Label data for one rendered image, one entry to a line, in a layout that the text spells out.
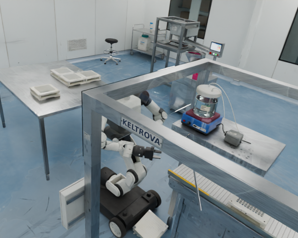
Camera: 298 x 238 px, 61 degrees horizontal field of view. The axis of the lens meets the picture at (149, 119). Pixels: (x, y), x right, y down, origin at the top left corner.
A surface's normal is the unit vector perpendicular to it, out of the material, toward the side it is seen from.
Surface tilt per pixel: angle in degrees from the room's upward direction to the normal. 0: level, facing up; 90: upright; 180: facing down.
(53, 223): 0
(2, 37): 90
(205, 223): 90
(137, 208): 0
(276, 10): 90
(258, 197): 90
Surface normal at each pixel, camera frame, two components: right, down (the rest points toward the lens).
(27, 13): 0.76, 0.40
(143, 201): 0.11, -0.86
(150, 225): 0.07, -0.71
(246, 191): -0.65, 0.30
